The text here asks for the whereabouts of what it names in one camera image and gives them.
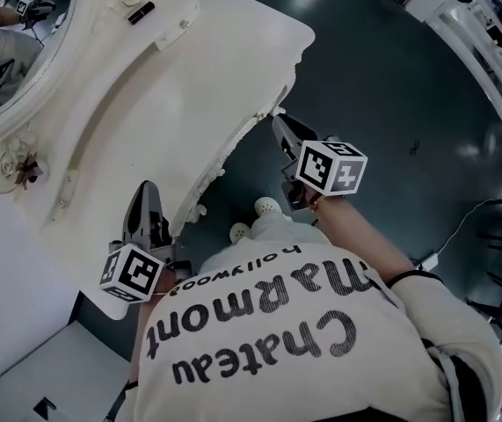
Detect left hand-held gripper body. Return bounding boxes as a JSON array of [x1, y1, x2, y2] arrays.
[[99, 217, 193, 302]]

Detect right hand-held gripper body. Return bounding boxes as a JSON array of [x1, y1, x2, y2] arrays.
[[280, 140, 368, 213]]

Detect person's right forearm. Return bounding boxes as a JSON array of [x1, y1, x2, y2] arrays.
[[309, 193, 417, 283]]

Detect person's left forearm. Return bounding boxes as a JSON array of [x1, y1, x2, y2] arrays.
[[127, 274, 177, 386]]

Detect white ornate dressing table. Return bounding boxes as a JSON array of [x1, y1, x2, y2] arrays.
[[0, 0, 314, 241]]

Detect mirror with white ornate frame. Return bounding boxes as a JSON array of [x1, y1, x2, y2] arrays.
[[0, 0, 78, 122]]

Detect white trousers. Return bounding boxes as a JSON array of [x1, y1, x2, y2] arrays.
[[200, 213, 331, 258]]

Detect dried brown flower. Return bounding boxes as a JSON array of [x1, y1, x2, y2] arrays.
[[12, 149, 45, 188]]

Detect grey flat board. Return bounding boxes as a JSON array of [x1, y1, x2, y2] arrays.
[[0, 321, 131, 422]]

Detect white power adapter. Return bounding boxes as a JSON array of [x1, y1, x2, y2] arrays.
[[417, 252, 440, 272]]

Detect cream printed shirt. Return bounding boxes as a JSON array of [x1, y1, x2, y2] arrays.
[[118, 235, 502, 422]]

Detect white shelf unit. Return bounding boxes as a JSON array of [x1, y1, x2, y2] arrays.
[[426, 0, 502, 149]]

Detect black lipstick tube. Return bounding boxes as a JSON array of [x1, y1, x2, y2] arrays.
[[127, 1, 156, 25]]

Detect white power cable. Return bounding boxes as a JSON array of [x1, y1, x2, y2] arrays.
[[434, 198, 502, 258]]

